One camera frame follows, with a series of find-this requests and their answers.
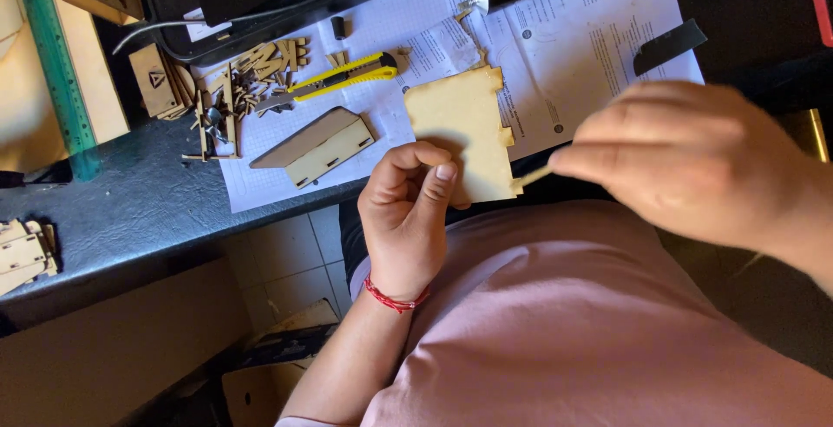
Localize person's right hand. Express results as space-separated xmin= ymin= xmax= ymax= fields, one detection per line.
xmin=548 ymin=81 xmax=822 ymax=253

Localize person's left hand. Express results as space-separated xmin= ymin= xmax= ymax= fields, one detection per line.
xmin=357 ymin=141 xmax=471 ymax=305

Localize thin wooden stick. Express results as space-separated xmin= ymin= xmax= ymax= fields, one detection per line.
xmin=513 ymin=165 xmax=555 ymax=188

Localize notched wooden panel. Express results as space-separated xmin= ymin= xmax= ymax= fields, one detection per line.
xmin=403 ymin=65 xmax=525 ymax=210

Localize printed instruction sheet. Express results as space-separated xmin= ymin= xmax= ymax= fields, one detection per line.
xmin=443 ymin=0 xmax=705 ymax=162

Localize black plastic strip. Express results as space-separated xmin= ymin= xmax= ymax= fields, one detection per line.
xmin=633 ymin=19 xmax=708 ymax=78

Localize pink shirt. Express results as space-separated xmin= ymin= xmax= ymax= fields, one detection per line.
xmin=348 ymin=199 xmax=833 ymax=427

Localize small folded leaflet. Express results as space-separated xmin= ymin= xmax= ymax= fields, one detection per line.
xmin=396 ymin=16 xmax=485 ymax=89

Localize white grid paper sheet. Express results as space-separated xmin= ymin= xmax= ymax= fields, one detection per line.
xmin=193 ymin=0 xmax=485 ymax=214

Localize yellow utility knife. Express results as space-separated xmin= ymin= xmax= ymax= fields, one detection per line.
xmin=254 ymin=51 xmax=399 ymax=114

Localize assembled wooden box part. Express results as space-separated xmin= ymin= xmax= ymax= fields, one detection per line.
xmin=249 ymin=106 xmax=377 ymax=190

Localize pile of wooden scraps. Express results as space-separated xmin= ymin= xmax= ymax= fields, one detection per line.
xmin=181 ymin=36 xmax=310 ymax=162

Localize cardboard box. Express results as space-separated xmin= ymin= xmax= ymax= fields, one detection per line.
xmin=220 ymin=298 xmax=341 ymax=427

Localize stack of square wooden pieces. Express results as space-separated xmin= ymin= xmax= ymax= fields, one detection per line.
xmin=128 ymin=43 xmax=197 ymax=122

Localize green transparent ruler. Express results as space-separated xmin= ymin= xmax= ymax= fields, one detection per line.
xmin=13 ymin=0 xmax=104 ymax=182

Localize large beige board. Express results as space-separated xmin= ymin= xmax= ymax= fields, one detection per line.
xmin=0 ymin=0 xmax=131 ymax=174

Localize assembled notched wooden parts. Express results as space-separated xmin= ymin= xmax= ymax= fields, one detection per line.
xmin=0 ymin=217 xmax=61 ymax=298

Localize red string bracelet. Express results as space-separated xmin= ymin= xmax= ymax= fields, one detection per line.
xmin=363 ymin=275 xmax=431 ymax=315

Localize grey cable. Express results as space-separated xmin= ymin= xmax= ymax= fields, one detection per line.
xmin=112 ymin=0 xmax=307 ymax=56

